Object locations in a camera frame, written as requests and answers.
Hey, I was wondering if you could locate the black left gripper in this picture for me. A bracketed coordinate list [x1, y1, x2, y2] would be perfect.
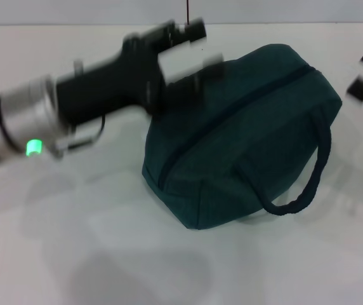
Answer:
[55, 18, 226, 127]

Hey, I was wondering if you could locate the dark teal lunch bag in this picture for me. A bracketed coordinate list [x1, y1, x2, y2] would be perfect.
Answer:
[141, 43, 343, 231]

